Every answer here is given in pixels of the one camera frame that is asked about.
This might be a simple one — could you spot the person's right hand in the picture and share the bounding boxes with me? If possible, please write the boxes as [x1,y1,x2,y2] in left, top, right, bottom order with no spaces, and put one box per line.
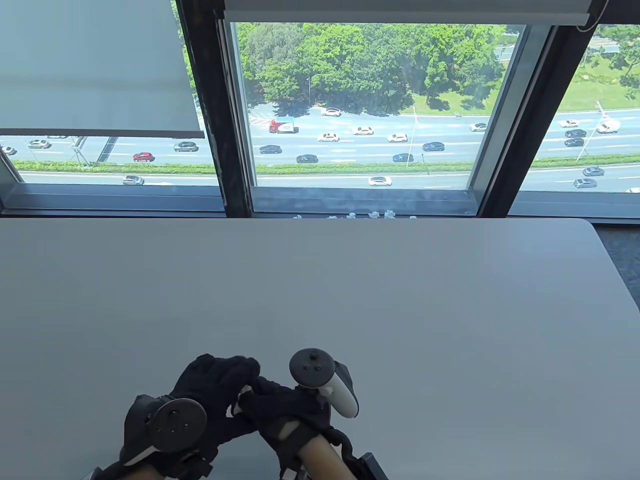
[238,376,355,458]

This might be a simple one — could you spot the person's left hand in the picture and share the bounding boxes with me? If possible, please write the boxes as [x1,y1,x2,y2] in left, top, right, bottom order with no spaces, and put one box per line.
[120,354,262,478]

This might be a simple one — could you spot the white kitchen paper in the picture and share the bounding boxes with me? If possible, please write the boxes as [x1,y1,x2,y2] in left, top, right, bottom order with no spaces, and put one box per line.
[226,384,254,419]

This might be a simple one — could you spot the row of kitchen paper balls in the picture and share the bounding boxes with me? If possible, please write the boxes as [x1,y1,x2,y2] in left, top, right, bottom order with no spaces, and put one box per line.
[292,210,419,221]

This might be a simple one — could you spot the person's right forearm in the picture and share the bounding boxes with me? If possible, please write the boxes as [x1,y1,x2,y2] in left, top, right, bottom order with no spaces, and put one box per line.
[280,432,361,480]

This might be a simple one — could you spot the person's left forearm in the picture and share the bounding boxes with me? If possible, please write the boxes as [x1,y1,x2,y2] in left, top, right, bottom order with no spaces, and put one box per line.
[82,460,168,480]

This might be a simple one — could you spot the white and black right hand controller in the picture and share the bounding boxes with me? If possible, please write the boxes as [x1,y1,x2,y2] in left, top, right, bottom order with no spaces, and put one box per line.
[289,348,360,419]

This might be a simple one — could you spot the black left hand controller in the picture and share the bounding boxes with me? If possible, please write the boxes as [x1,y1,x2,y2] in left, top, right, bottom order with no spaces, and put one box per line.
[121,395,208,466]

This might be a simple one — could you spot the grey window sash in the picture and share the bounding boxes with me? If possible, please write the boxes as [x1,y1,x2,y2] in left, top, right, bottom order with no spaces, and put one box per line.
[220,20,556,217]

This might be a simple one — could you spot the grey lowered roller blind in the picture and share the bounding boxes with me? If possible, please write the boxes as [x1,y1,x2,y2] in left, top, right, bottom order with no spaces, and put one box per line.
[0,0,207,139]

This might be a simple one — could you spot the white raised roller blind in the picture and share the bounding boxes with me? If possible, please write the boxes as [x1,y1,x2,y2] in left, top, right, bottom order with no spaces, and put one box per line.
[223,0,608,26]

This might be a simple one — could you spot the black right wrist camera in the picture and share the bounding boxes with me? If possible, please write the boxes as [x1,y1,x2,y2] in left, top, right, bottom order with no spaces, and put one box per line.
[350,452,390,480]

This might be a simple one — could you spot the black window frame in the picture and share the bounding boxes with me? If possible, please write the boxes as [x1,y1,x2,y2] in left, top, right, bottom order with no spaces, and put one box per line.
[0,0,640,219]

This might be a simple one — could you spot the roller blind cord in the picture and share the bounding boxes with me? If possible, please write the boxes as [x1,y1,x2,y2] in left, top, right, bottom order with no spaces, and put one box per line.
[575,0,611,32]

